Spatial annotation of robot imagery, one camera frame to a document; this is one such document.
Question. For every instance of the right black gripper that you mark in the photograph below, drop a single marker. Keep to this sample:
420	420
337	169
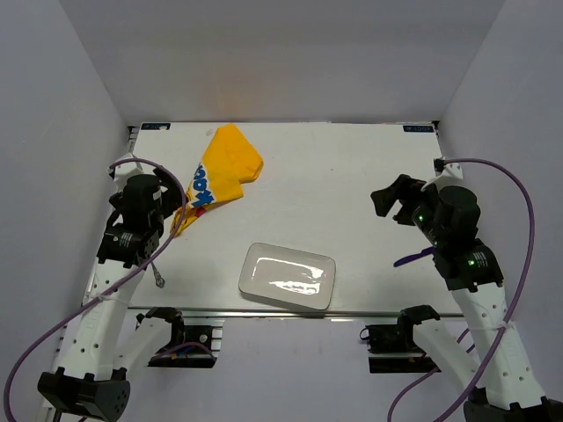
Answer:
385	198

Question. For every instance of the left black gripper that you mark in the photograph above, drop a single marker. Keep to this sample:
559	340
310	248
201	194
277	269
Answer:
171	197

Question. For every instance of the yellow Pikachu cloth placemat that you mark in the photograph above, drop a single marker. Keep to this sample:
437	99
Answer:
228	163

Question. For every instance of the white rectangular ceramic plate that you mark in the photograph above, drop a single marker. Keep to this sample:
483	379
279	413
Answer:
286	276

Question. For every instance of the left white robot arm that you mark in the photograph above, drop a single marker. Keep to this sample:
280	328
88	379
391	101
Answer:
93	377

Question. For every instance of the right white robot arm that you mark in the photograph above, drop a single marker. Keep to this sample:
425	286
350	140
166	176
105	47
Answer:
499	384

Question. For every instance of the right blue table sticker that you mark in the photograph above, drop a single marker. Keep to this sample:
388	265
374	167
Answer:
418	128

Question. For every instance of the blue table sticker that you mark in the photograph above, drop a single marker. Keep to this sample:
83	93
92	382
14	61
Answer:
155	126
418	128

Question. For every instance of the left blue table sticker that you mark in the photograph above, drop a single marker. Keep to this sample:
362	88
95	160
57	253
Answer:
155	126

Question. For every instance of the aluminium table edge rail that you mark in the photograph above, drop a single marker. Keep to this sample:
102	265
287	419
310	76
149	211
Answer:
278	313

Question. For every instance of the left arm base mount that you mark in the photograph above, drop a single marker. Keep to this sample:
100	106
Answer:
203	337

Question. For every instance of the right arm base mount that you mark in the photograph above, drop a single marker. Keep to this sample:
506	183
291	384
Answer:
390	354

